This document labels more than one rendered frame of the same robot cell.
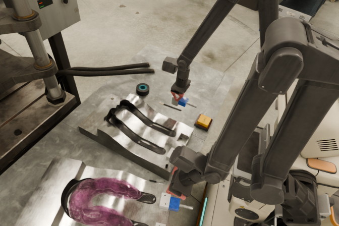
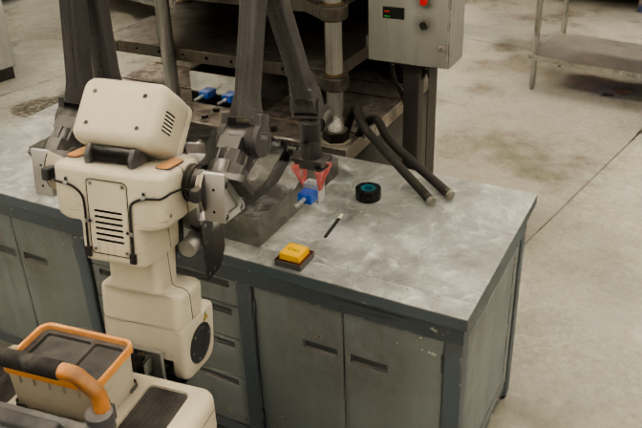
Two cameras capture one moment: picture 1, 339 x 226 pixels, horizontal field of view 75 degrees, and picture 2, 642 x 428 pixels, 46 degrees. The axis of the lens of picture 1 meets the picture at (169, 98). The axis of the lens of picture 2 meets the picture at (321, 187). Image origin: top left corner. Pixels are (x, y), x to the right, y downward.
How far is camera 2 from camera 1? 2.19 m
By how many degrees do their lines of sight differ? 75
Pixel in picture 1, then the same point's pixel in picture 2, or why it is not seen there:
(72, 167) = (198, 139)
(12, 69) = (318, 64)
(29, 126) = (283, 133)
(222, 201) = not seen: outside the picture
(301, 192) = (57, 132)
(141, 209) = not seen: hidden behind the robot
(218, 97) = (374, 286)
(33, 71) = (318, 73)
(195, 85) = (408, 255)
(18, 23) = (315, 7)
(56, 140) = not seen: hidden behind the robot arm
